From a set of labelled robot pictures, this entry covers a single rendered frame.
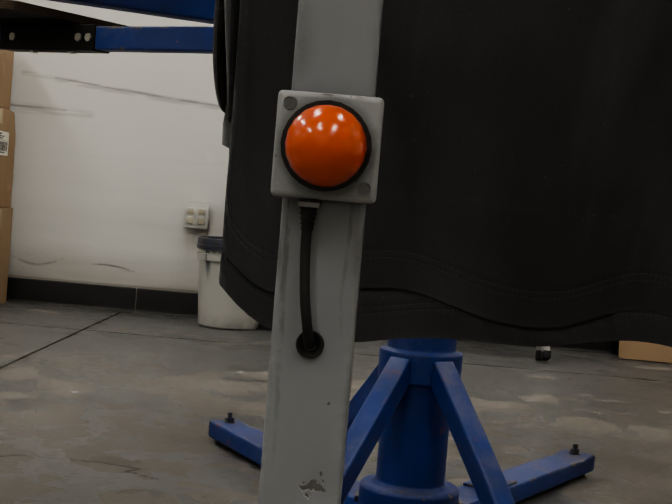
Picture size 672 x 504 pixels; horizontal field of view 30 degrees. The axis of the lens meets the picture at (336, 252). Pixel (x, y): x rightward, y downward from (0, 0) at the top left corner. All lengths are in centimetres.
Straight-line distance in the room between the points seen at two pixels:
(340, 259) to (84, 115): 510
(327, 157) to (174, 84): 506
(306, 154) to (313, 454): 15
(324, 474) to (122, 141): 506
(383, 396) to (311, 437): 153
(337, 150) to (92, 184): 512
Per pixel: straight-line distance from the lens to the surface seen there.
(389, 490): 223
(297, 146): 56
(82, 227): 568
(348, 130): 56
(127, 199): 563
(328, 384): 61
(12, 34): 288
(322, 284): 60
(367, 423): 211
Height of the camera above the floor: 63
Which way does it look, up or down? 3 degrees down
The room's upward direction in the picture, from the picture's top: 5 degrees clockwise
